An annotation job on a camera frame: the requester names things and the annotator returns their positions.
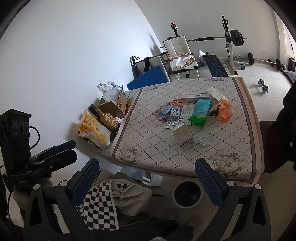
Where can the black white checkered cloth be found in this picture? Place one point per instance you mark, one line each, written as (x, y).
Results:
(99, 208)

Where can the chrome dumbbell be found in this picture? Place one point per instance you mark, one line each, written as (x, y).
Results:
(265, 89)

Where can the grey padded chair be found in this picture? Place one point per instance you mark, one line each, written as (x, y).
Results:
(156, 61)

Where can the yellow snack bag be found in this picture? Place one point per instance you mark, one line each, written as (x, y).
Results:
(94, 129)

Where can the table with white legs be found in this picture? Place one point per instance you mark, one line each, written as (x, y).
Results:
(104, 153)

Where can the black exercise machine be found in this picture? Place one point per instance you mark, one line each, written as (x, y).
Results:
(291, 64)

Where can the gold textured bottle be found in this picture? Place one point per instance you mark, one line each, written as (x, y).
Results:
(108, 119)

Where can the black weight bench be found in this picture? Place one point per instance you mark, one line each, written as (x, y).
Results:
(216, 66)

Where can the blue plastic wrapper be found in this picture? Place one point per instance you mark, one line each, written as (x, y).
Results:
(163, 113)

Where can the silver blister pack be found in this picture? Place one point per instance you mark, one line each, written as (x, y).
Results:
(172, 124)
(205, 139)

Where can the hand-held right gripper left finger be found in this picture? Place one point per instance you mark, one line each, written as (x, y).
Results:
(86, 179)

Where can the green and blue packet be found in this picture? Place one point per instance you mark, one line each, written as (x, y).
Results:
(200, 112)

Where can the white round trash bin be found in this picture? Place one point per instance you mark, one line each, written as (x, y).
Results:
(187, 193)

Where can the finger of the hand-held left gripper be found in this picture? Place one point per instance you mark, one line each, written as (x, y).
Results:
(69, 156)
(67, 144)

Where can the dark bottle with black cap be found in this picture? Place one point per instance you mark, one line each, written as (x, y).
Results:
(92, 109)

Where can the barbell with black plates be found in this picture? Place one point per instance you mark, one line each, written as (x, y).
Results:
(237, 38)

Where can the long barbell with small plates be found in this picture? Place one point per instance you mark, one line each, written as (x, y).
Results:
(251, 59)

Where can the white plastic bag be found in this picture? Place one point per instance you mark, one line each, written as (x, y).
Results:
(109, 95)

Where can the white barbell rack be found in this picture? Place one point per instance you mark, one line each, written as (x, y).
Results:
(229, 49)

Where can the clear plastic bag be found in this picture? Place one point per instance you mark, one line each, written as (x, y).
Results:
(131, 173)

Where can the blue foam mat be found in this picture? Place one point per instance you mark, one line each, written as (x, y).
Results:
(150, 77)

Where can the orange plastic bag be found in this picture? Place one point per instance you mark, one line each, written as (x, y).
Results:
(225, 111)

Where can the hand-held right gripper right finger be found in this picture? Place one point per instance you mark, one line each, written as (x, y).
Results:
(209, 183)

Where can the dark small packet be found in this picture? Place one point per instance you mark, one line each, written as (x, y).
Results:
(214, 112)

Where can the white box with yellow print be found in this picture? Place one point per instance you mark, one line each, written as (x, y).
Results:
(214, 93)

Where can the brown cardboard box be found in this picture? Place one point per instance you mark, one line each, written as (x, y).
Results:
(120, 103)

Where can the beige cardboard box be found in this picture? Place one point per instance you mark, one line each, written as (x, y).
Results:
(182, 134)

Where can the white padded chair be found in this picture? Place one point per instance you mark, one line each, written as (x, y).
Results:
(177, 46)

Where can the small milk carton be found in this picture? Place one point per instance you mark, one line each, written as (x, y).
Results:
(175, 113)

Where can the long white box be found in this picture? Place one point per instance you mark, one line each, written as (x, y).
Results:
(196, 96)

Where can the beige clothes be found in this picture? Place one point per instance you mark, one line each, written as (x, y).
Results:
(182, 61)

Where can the white paper bag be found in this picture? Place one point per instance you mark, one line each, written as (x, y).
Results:
(156, 180)

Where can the table with patterned cloth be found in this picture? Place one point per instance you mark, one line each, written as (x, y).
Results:
(150, 143)

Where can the white medicine box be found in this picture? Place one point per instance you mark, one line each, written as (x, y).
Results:
(186, 112)

